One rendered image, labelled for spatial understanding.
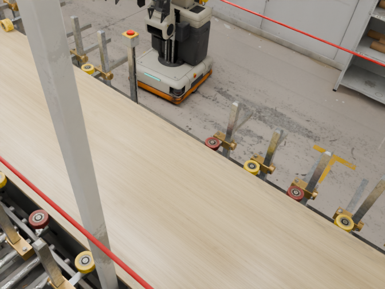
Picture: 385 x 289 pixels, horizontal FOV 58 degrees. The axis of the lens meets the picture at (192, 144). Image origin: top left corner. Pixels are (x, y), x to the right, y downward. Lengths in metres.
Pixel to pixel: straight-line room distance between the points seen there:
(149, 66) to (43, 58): 2.86
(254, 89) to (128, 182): 2.40
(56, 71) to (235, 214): 1.15
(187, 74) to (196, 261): 2.25
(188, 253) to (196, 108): 2.16
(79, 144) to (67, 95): 0.14
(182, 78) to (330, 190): 1.64
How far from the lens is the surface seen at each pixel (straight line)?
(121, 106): 2.08
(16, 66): 2.54
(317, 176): 1.79
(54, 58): 0.67
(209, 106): 3.50
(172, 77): 3.36
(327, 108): 3.88
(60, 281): 1.54
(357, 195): 2.02
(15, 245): 1.72
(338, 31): 4.38
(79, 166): 0.85
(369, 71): 4.43
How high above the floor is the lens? 2.25
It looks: 47 degrees down
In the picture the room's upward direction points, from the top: 6 degrees clockwise
